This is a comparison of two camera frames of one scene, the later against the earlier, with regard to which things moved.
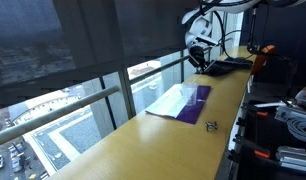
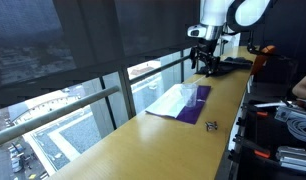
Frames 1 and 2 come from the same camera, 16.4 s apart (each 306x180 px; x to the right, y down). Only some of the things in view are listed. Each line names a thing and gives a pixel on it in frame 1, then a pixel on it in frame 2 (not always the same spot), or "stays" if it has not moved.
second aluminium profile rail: x=283 y=112 stays
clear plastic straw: x=202 y=72 to x=199 y=79
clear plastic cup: x=190 y=89 stays
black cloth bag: x=228 y=66 stays
